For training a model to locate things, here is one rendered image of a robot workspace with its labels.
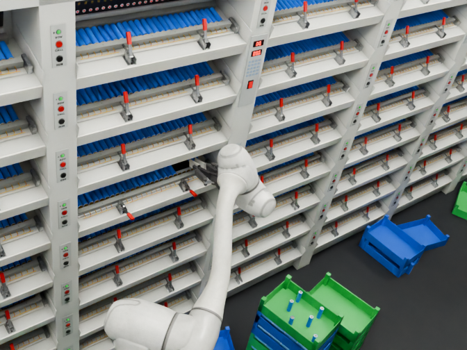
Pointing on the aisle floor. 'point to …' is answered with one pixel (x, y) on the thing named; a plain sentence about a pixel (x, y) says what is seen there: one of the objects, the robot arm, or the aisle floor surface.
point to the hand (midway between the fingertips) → (197, 164)
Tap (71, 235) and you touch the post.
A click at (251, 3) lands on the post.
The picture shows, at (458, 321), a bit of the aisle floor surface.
